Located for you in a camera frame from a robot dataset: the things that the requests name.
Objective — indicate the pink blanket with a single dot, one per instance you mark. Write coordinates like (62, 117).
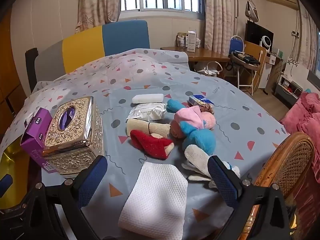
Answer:
(305, 117)

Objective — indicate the white desk fan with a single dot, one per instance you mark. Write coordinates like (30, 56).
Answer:
(265, 42)

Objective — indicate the pink dishcloth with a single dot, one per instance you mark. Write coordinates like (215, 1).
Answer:
(209, 121)

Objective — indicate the beige patterned curtain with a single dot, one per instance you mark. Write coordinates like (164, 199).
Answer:
(220, 17)
(97, 2)

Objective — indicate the white sponge block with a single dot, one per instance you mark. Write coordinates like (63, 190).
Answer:
(147, 98)

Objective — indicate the white wet wipes packet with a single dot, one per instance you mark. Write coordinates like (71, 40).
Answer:
(145, 111)

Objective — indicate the wooden wardrobe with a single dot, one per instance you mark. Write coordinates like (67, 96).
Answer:
(7, 75)

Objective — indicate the red plush sock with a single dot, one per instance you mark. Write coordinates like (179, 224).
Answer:
(147, 142)

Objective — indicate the brown satin scrunchie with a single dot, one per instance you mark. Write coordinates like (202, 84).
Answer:
(207, 108)

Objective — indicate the blue folding chair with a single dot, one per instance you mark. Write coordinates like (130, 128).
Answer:
(235, 43)

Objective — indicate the blue pocket tissue pack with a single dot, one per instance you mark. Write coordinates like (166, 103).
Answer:
(200, 100)

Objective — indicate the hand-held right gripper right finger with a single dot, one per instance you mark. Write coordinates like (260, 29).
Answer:
(222, 182)

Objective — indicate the patterned plastic tablecloth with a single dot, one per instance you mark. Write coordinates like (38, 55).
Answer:
(200, 85)

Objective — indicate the white knit glove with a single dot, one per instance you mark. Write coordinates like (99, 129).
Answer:
(197, 157)

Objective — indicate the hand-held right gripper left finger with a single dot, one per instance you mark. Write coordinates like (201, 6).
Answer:
(91, 180)

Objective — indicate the ornate gold tissue box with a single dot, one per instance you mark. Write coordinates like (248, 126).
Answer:
(72, 140)

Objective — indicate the brown desk organizer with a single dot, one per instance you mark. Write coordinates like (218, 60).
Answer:
(182, 40)

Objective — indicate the white textured cotton towel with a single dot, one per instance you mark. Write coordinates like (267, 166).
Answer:
(152, 200)

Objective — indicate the wooden board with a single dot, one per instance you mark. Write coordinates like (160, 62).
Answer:
(252, 48)

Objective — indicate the grey low shelf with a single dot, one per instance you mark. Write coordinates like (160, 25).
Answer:
(287, 92)

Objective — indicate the hanging beige bag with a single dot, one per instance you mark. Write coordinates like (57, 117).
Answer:
(251, 12)

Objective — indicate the blue yellow grey padded backrest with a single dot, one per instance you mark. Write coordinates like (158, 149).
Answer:
(125, 37)

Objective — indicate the beige bandage roll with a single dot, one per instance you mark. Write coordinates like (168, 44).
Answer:
(137, 126)

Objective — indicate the black tools bundle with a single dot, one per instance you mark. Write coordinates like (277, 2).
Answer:
(246, 57)

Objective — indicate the yellow bin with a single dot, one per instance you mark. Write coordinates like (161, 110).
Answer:
(12, 160)

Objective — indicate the wooden desk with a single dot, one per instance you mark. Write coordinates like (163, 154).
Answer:
(200, 55)

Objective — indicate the white carton box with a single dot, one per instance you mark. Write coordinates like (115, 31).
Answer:
(191, 41)

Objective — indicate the purple cardboard box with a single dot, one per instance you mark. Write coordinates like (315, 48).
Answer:
(32, 140)

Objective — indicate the rattan chair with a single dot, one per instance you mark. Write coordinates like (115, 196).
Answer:
(287, 160)

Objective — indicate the black monitor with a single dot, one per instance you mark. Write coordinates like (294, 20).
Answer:
(255, 31)

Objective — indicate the white tote bag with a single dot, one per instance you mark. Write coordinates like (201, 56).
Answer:
(208, 70)

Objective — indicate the blue and pink plush doll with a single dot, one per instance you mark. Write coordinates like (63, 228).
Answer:
(200, 140)

